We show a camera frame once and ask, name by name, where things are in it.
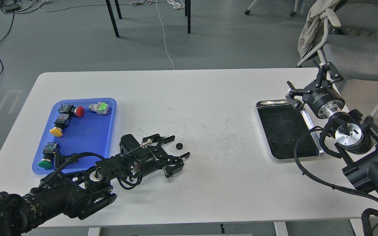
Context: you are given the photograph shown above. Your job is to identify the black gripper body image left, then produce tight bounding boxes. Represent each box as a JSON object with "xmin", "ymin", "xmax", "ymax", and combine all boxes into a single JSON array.
[{"xmin": 119, "ymin": 134, "xmax": 170, "ymax": 179}]

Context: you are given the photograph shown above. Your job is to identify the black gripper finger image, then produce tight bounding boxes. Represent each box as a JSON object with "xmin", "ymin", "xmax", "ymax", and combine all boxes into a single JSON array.
[
  {"xmin": 162, "ymin": 152, "xmax": 190, "ymax": 178},
  {"xmin": 140, "ymin": 133, "xmax": 175, "ymax": 148},
  {"xmin": 285, "ymin": 82, "xmax": 309, "ymax": 109},
  {"xmin": 312, "ymin": 61, "xmax": 345, "ymax": 88}
]

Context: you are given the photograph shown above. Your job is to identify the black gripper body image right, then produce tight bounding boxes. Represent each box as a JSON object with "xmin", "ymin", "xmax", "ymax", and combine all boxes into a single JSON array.
[{"xmin": 306, "ymin": 86, "xmax": 345, "ymax": 119}]

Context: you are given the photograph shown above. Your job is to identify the small black gear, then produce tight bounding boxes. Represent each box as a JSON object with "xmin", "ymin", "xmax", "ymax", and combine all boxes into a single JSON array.
[{"xmin": 176, "ymin": 143, "xmax": 183, "ymax": 150}]

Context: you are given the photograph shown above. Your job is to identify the grey green connector part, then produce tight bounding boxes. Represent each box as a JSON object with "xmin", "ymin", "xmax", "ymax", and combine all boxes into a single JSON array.
[{"xmin": 89, "ymin": 102, "xmax": 109, "ymax": 115}]

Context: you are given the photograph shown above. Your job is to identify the steel tray with black mat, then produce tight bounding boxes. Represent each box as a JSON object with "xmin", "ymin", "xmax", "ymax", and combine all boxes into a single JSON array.
[{"xmin": 256, "ymin": 100, "xmax": 315, "ymax": 162}]

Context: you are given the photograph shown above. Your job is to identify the grey office chair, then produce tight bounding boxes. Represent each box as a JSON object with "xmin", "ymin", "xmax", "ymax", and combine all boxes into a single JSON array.
[{"xmin": 297, "ymin": 0, "xmax": 378, "ymax": 81}]

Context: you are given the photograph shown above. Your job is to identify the beige jacket on chair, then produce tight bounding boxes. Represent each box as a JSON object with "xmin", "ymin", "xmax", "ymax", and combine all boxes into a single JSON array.
[{"xmin": 298, "ymin": 0, "xmax": 340, "ymax": 58}]

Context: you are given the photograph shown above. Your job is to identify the blue plastic tray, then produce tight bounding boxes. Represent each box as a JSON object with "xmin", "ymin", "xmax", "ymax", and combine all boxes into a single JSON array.
[{"xmin": 31, "ymin": 98, "xmax": 117, "ymax": 175}]

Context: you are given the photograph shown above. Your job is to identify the black table legs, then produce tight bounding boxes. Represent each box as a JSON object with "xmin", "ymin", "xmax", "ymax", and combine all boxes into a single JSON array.
[{"xmin": 105, "ymin": 0, "xmax": 191, "ymax": 38}]

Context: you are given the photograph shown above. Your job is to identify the white cable on floor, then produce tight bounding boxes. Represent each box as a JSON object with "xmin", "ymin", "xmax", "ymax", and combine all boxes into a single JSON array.
[{"xmin": 38, "ymin": 0, "xmax": 185, "ymax": 70}]

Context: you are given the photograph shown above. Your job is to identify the red push button switch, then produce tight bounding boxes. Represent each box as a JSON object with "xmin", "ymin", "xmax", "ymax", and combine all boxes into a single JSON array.
[{"xmin": 57, "ymin": 105, "xmax": 85, "ymax": 118}]

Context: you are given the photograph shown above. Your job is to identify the black industrial switch part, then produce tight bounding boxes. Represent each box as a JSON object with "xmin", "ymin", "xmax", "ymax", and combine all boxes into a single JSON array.
[{"xmin": 54, "ymin": 150, "xmax": 77, "ymax": 168}]

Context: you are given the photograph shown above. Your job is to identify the yellow push button switch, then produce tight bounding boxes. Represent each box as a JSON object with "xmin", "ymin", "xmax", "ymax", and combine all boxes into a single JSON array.
[{"xmin": 50, "ymin": 113, "xmax": 72, "ymax": 137}]

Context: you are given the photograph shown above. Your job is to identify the green push button switch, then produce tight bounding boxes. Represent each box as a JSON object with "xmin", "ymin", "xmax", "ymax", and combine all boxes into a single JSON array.
[{"xmin": 38, "ymin": 142, "xmax": 61, "ymax": 170}]

